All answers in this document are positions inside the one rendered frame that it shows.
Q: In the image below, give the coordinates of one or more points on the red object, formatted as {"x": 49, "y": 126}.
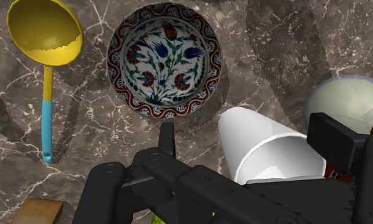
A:
{"x": 329, "y": 170}

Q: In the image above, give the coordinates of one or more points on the floral patterned bowl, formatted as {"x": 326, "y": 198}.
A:
{"x": 164, "y": 62}

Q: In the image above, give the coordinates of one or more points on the pale green bowl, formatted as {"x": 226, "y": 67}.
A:
{"x": 344, "y": 99}

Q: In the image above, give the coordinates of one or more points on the white cup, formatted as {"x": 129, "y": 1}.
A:
{"x": 251, "y": 133}

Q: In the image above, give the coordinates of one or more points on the yellow green object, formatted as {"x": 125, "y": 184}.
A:
{"x": 158, "y": 220}

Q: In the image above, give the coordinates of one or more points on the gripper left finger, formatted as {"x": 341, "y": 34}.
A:
{"x": 105, "y": 192}

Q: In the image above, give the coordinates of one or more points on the wooden block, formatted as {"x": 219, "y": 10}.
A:
{"x": 37, "y": 212}

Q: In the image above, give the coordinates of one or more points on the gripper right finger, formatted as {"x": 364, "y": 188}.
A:
{"x": 335, "y": 139}

